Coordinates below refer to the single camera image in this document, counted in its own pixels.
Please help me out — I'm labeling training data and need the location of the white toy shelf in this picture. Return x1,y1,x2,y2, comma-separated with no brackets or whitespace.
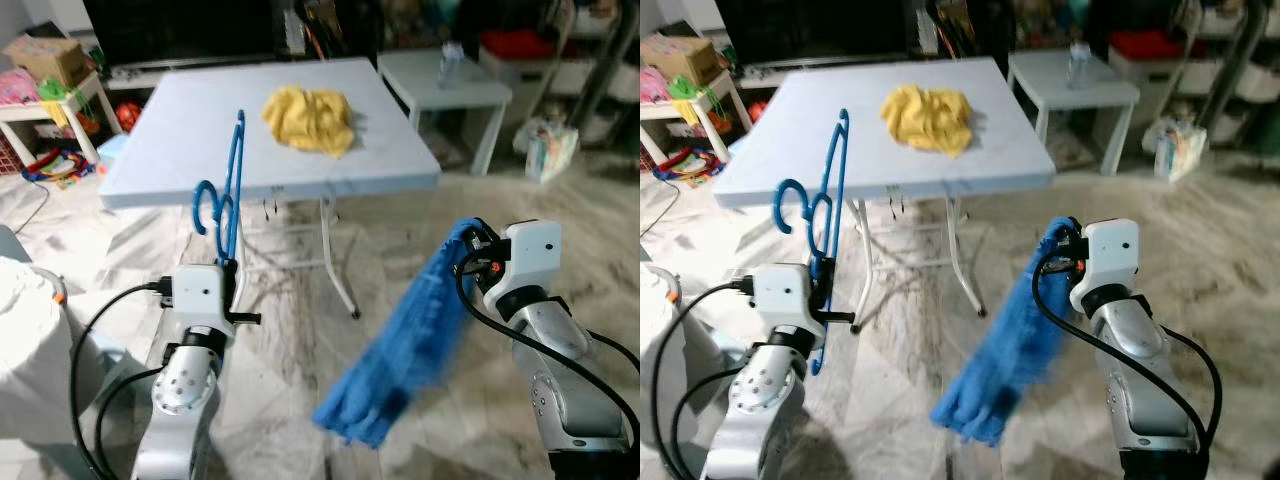
640,72,753,161
0,70,123,166

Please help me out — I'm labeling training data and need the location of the red cushion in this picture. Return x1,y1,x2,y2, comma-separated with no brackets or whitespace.
1110,30,1186,61
480,30,557,61

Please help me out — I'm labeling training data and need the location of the small white plastic table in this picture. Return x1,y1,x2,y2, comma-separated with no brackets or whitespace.
1007,50,1141,177
378,48,514,178

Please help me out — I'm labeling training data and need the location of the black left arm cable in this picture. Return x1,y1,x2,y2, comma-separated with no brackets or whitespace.
70,279,176,479
652,277,756,479

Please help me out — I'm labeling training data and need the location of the white storage box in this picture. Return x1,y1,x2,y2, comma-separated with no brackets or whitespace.
1108,55,1201,99
478,55,563,98

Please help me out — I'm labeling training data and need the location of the blue plastic hanger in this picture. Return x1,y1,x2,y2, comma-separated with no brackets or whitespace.
780,108,851,377
192,110,248,269

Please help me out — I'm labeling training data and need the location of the clear plastic jar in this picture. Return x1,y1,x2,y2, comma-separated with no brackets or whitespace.
1065,42,1093,89
438,42,466,89

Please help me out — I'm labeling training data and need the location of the blue cloth garment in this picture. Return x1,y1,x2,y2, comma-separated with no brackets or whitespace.
312,217,493,449
930,215,1081,448

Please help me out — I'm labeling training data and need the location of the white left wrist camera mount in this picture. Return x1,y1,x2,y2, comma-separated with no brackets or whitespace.
172,264,233,336
752,264,813,336

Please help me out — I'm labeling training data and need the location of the white printed package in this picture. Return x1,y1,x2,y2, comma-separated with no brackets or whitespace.
513,118,581,184
1143,118,1209,183

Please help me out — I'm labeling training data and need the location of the yellow crumpled cloth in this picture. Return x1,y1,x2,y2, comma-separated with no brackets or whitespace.
261,85,357,159
880,84,974,158

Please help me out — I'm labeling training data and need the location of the colourful toy ring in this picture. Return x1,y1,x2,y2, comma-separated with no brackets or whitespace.
22,148,98,191
652,148,726,189

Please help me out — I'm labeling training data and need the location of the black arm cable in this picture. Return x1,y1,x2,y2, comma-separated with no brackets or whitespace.
652,277,756,479
70,279,176,479
1030,245,1223,443
455,245,641,443

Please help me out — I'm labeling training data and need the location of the cardboard box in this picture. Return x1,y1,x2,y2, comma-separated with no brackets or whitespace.
3,35,89,89
640,33,726,86

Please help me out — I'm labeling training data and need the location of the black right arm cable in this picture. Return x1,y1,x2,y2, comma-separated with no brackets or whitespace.
1030,245,1223,443
455,245,641,443

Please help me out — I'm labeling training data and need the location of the white bin storage shelf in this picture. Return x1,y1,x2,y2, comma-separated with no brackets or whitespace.
1190,0,1280,126
545,0,641,131

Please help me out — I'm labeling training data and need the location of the black television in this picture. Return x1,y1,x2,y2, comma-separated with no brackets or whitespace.
715,0,916,63
82,0,286,63

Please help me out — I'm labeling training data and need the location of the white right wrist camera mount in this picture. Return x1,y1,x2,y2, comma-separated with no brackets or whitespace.
483,220,563,313
1072,218,1141,313

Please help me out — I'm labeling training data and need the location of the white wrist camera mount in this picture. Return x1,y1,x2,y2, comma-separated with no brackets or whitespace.
172,264,233,336
1072,218,1141,313
752,264,813,336
483,220,563,313

